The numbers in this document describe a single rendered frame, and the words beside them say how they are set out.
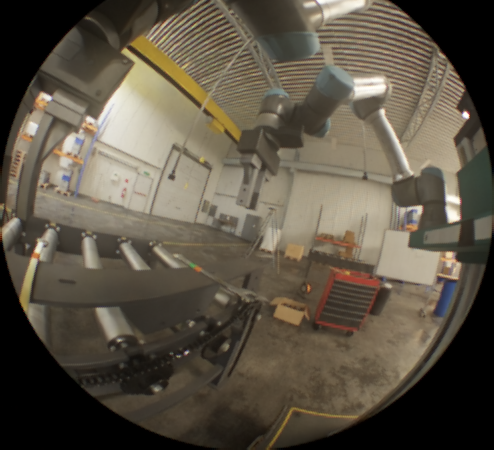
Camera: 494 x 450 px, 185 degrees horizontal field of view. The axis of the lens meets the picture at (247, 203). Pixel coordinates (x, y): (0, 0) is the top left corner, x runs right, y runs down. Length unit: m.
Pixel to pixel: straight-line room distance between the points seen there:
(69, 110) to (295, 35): 0.21
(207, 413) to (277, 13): 1.55
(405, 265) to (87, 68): 4.72
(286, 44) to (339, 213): 10.23
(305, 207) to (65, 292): 10.39
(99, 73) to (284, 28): 0.17
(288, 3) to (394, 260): 4.57
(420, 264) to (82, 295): 4.81
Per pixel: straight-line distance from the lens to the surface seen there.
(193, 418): 1.36
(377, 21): 7.54
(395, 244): 4.56
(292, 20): 0.20
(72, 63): 0.16
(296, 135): 0.33
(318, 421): 1.22
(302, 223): 10.22
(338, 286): 2.21
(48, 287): 0.26
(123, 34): 0.18
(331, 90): 0.33
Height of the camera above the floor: 1.32
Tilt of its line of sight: 7 degrees up
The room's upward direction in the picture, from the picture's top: 15 degrees clockwise
